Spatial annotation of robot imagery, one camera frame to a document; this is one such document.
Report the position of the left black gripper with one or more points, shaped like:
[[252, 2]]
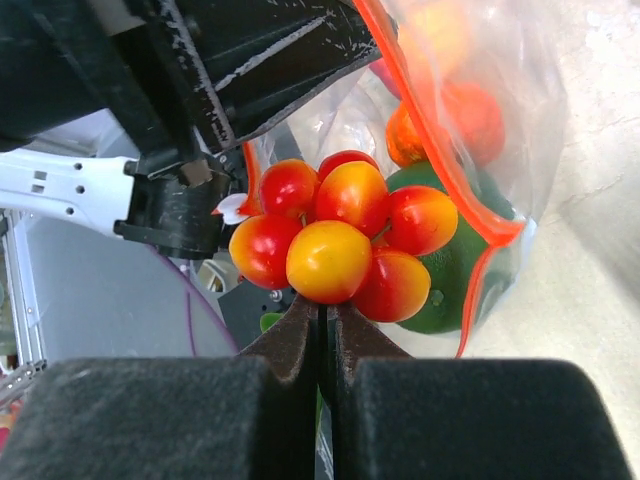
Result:
[[61, 60]]

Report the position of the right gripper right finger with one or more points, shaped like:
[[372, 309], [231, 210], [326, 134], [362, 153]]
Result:
[[398, 417]]

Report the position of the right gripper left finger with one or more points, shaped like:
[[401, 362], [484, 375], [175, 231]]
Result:
[[250, 416]]

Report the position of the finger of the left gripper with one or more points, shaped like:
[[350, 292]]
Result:
[[251, 64]]

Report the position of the small orange pumpkin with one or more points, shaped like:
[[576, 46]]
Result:
[[474, 115]]

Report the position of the red yellow peach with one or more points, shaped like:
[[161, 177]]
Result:
[[435, 35]]

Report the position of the clear zip bag orange zipper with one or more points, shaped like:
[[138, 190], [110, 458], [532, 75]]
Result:
[[512, 59]]

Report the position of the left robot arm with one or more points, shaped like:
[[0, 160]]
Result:
[[75, 172]]

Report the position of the aluminium frame rail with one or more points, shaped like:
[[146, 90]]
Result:
[[21, 292]]

